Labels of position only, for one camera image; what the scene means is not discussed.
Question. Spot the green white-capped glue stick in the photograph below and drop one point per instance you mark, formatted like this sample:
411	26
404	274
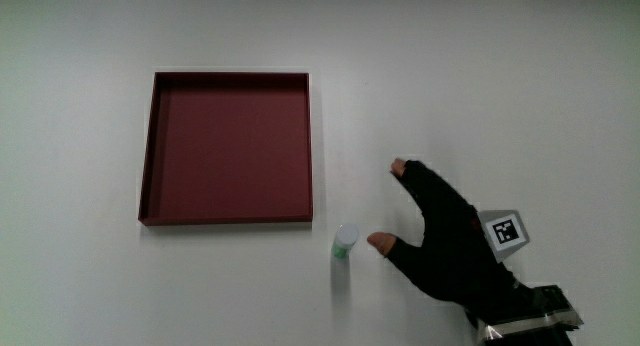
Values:
345	237

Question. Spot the person's right hand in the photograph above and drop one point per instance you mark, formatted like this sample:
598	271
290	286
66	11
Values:
450	246

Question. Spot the dark red square tray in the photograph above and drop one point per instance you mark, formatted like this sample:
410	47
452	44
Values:
230	151

